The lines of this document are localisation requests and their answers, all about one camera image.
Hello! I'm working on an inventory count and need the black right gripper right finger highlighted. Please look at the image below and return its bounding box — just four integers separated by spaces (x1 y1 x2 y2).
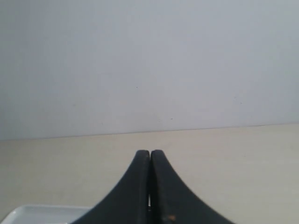
150 150 232 224

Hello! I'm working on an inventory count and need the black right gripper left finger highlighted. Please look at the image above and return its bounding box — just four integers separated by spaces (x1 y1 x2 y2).
73 150 150 224

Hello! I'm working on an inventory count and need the white plastic tray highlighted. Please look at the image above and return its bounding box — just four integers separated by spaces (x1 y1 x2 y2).
1 204 91 224

